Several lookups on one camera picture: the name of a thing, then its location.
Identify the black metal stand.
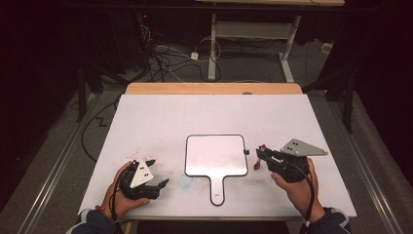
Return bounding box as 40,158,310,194
76,64,98,124

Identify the tangle of black cables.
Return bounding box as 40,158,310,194
138,13,225,84

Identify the wooden table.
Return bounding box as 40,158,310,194
125,82,304,96

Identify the white marker with red cap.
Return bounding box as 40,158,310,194
252,143,268,172

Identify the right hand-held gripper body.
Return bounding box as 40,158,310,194
266,137,329,183

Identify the black floor cable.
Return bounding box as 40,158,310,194
81,97,123,164

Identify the white table cover sheet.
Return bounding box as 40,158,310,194
78,94,357,218

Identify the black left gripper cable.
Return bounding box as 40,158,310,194
109,165,131,226

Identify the person's right hand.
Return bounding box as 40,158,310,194
271,158,325,224

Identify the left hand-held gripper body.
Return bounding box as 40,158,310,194
118,159,162,200

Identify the white paddle whiteboard black rim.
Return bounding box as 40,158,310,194
184,134,249,207

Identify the aluminium floor rail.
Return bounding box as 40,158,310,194
18,94,98,234
311,94,404,234

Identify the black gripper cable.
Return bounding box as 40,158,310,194
285,160,317,228
109,165,131,226

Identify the white frame desk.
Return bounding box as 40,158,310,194
194,0,346,84

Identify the person's left hand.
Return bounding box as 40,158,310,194
100,161,151,219

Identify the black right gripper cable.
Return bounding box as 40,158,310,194
285,160,317,228

